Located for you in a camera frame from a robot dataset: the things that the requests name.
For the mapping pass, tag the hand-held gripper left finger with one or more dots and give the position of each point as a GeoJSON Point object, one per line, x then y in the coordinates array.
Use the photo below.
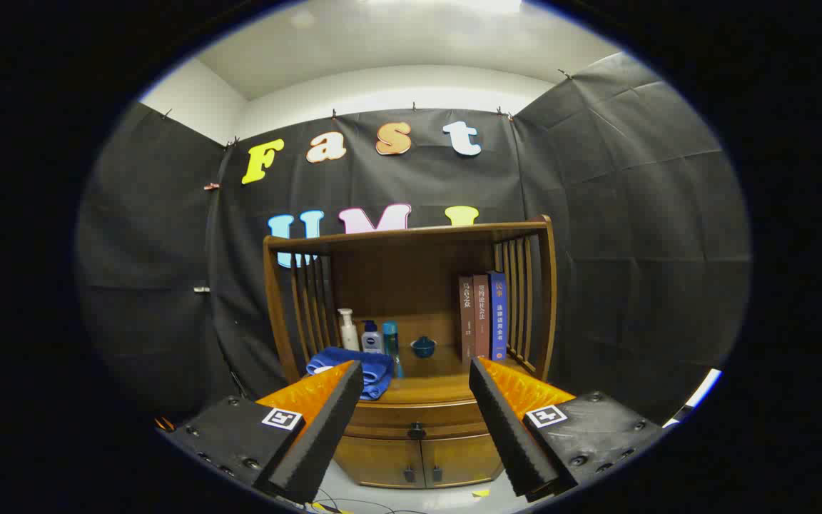
{"type": "Point", "coordinates": [325, 435]}

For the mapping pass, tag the clear blue-cap bottle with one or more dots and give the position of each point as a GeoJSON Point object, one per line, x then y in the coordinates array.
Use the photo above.
{"type": "Point", "coordinates": [391, 346]}

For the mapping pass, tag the black drawer knob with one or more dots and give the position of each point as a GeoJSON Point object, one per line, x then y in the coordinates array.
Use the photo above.
{"type": "Point", "coordinates": [416, 430]}

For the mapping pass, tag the white blue-cap lotion bottle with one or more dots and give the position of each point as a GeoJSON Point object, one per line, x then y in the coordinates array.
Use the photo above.
{"type": "Point", "coordinates": [372, 343]}

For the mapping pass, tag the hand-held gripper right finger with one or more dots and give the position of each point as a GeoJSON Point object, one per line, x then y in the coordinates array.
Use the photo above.
{"type": "Point", "coordinates": [507, 435]}

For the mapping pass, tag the wooden cabinet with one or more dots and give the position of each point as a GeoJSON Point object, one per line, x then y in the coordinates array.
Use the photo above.
{"type": "Point", "coordinates": [397, 278]}

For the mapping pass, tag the blue book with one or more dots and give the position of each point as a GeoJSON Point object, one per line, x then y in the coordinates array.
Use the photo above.
{"type": "Point", "coordinates": [499, 314]}

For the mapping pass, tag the dark brown book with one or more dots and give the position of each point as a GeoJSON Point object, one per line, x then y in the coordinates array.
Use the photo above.
{"type": "Point", "coordinates": [467, 321]}

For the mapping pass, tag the reddish brown book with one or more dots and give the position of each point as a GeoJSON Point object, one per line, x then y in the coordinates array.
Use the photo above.
{"type": "Point", "coordinates": [481, 321]}

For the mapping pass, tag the wooden countertop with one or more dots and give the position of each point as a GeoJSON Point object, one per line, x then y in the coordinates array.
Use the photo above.
{"type": "Point", "coordinates": [425, 389]}

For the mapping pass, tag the blue lidded teacup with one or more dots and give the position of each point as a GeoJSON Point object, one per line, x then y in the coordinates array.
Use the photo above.
{"type": "Point", "coordinates": [423, 348]}

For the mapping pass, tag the white pump bottle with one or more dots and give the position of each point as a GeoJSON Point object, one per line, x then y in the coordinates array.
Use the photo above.
{"type": "Point", "coordinates": [348, 335]}

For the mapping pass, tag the folded blue towel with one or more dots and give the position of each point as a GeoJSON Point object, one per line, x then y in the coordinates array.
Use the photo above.
{"type": "Point", "coordinates": [375, 368]}

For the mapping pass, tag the wooden drawer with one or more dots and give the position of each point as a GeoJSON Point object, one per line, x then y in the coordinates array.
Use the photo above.
{"type": "Point", "coordinates": [397, 416]}

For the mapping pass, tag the wooden cabinet door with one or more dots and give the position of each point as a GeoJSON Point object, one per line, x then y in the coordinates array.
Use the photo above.
{"type": "Point", "coordinates": [464, 457]}
{"type": "Point", "coordinates": [375, 460]}

